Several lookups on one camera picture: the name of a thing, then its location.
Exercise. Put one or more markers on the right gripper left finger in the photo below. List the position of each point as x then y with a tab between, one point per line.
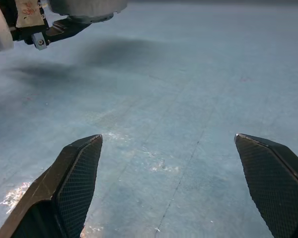
64	188

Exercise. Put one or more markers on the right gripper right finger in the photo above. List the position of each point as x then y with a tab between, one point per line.
275	186

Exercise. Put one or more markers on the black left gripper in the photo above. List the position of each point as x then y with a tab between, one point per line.
27	15

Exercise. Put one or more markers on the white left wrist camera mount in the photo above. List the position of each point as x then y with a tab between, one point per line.
2	34

